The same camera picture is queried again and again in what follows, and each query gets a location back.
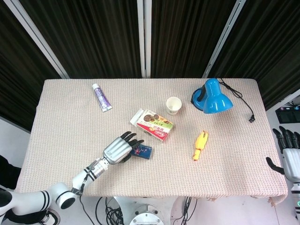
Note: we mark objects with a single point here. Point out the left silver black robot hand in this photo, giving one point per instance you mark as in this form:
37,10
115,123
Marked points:
117,151

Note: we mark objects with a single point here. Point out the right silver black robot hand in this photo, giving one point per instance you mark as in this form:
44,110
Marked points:
293,164

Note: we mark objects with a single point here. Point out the blue glasses case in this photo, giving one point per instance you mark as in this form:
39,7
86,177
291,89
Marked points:
144,152

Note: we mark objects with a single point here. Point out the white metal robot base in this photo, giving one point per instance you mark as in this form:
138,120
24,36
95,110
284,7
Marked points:
147,215

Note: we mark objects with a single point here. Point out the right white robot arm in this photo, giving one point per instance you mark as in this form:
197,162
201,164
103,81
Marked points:
295,199

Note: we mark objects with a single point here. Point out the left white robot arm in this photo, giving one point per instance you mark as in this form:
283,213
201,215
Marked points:
82,177

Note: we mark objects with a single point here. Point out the red green cookie box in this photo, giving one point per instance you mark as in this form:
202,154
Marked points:
154,126

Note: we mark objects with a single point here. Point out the black electronic device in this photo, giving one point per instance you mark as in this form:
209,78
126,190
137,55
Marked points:
287,116

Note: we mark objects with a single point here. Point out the beige woven tablecloth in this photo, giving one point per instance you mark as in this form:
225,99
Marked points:
164,175

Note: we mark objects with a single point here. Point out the purple white toothpaste tube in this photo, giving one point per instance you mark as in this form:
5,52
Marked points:
101,97

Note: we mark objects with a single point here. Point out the white paper cup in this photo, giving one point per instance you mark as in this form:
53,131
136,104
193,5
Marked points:
174,105

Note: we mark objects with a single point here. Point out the yellow rubber chicken toy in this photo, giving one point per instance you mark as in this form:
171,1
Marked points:
200,144

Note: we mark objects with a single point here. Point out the blue desk lamp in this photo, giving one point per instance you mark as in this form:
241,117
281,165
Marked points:
215,98

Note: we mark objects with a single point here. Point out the black pleated curtain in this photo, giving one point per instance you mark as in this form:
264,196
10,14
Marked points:
185,35
14,70
93,35
269,47

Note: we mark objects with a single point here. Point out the white frame post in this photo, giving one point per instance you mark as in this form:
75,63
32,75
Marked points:
223,39
144,37
39,39

